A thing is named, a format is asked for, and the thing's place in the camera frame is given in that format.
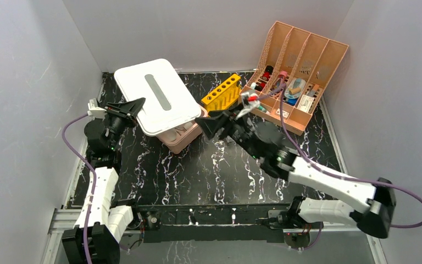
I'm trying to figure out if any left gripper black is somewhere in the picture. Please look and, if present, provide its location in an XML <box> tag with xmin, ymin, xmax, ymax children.
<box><xmin>104</xmin><ymin>97</ymin><xmax>146</xmax><ymax>149</ymax></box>

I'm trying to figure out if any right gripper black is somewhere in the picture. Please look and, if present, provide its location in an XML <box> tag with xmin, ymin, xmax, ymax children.
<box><xmin>195</xmin><ymin>103</ymin><xmax>262</xmax><ymax>160</ymax></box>

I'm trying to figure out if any pink plastic bin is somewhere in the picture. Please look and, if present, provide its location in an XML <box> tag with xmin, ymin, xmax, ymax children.
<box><xmin>156</xmin><ymin>114</ymin><xmax>202</xmax><ymax>154</ymax></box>

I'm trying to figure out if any white bin lid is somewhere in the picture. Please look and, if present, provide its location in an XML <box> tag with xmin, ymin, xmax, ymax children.
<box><xmin>114</xmin><ymin>58</ymin><xmax>202</xmax><ymax>136</ymax></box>

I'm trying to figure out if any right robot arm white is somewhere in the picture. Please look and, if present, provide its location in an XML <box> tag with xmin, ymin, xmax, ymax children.
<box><xmin>195</xmin><ymin>110</ymin><xmax>396</xmax><ymax>239</ymax></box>

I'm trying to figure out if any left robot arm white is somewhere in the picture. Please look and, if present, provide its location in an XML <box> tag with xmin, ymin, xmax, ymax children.
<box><xmin>62</xmin><ymin>97</ymin><xmax>147</xmax><ymax>263</ymax></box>

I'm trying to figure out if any yellow test tube rack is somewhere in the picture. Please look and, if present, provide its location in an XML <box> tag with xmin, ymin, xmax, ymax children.
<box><xmin>201</xmin><ymin>74</ymin><xmax>241</xmax><ymax>112</ymax></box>

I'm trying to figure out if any green white tube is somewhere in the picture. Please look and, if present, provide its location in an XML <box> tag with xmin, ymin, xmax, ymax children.
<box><xmin>258</xmin><ymin>105</ymin><xmax>268</xmax><ymax>113</ymax></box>

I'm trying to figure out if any red black bottle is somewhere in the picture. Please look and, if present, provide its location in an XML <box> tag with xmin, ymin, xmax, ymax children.
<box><xmin>250</xmin><ymin>65</ymin><xmax>274</xmax><ymax>92</ymax></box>

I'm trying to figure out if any white label box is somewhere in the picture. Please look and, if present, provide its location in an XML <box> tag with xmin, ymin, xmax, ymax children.
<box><xmin>297</xmin><ymin>95</ymin><xmax>315</xmax><ymax>113</ymax></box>

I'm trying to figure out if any pink desk organizer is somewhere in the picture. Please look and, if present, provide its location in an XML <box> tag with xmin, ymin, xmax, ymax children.
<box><xmin>242</xmin><ymin>21</ymin><xmax>349</xmax><ymax>135</ymax></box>

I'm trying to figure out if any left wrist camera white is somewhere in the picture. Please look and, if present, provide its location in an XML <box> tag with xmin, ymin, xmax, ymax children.
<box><xmin>87</xmin><ymin>98</ymin><xmax>107</xmax><ymax>119</ymax></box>

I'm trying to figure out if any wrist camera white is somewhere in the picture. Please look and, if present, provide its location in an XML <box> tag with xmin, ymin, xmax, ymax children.
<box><xmin>236</xmin><ymin>91</ymin><xmax>260</xmax><ymax>119</ymax></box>
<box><xmin>87</xmin><ymin>98</ymin><xmax>107</xmax><ymax>119</ymax></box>

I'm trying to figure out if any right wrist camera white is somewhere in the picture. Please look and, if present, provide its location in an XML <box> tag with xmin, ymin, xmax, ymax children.
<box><xmin>236</xmin><ymin>91</ymin><xmax>260</xmax><ymax>119</ymax></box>

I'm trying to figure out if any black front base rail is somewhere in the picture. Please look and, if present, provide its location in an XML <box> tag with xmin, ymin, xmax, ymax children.
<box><xmin>134</xmin><ymin>203</ymin><xmax>303</xmax><ymax>243</ymax></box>

